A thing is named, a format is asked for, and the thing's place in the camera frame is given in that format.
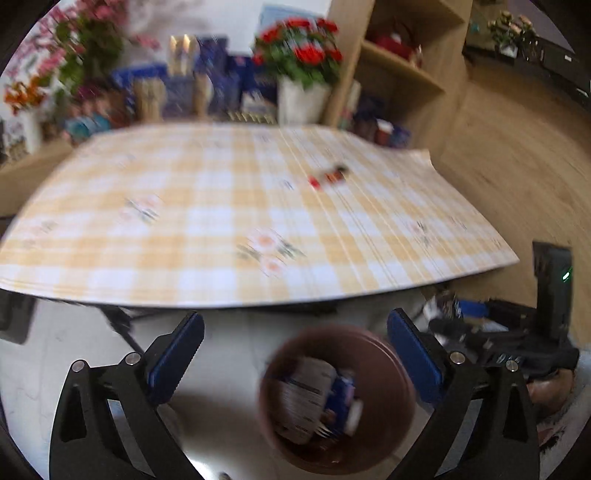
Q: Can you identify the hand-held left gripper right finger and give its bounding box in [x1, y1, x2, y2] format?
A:
[387, 308, 541, 480]

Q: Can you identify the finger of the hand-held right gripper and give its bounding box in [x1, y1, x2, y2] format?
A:
[455, 299, 513, 320]
[429, 318, 492, 348]

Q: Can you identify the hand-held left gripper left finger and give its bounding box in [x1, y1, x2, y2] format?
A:
[49, 311, 206, 480]

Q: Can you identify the dark blue box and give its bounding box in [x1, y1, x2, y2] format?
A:
[325, 374, 365, 435]

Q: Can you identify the brown round trash bin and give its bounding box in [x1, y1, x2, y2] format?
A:
[259, 324, 416, 476]

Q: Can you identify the white printed paper packet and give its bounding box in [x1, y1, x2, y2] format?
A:
[276, 357, 338, 444]

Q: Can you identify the small red wrapper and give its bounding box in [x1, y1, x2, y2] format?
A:
[308, 164, 349, 190]

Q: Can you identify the person's right hand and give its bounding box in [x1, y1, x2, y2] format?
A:
[526, 369, 575, 411]

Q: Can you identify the yellow plaid flowered tablecloth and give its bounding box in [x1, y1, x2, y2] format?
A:
[0, 122, 520, 309]

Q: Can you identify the black tv stand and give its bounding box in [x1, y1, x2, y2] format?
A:
[464, 37, 591, 112]

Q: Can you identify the gold capsule blister tray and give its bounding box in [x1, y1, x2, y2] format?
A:
[226, 111, 278, 125]

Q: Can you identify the copper and teal gift box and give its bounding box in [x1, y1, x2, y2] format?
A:
[65, 92, 134, 139]

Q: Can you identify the gold and blue gift box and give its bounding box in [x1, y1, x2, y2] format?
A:
[191, 76, 215, 116]
[134, 78, 164, 123]
[168, 34, 201, 77]

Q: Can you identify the white flower pot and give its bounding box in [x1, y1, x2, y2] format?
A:
[277, 76, 332, 125]

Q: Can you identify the white ribbed vase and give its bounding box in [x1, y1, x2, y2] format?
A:
[18, 111, 44, 155]

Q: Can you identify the pale pink flower arrangement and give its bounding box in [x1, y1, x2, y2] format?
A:
[487, 11, 539, 58]

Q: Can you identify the blue box with white panel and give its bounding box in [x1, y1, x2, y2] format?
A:
[242, 85, 280, 116]

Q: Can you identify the wooden shelf unit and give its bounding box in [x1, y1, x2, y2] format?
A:
[323, 0, 476, 153]

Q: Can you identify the orange flower bunch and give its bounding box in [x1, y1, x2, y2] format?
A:
[4, 76, 49, 114]

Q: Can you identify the red rose bouquet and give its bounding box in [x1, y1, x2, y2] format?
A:
[253, 17, 345, 88]

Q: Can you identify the pink blossom plant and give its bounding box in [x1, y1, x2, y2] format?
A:
[9, 0, 160, 93]

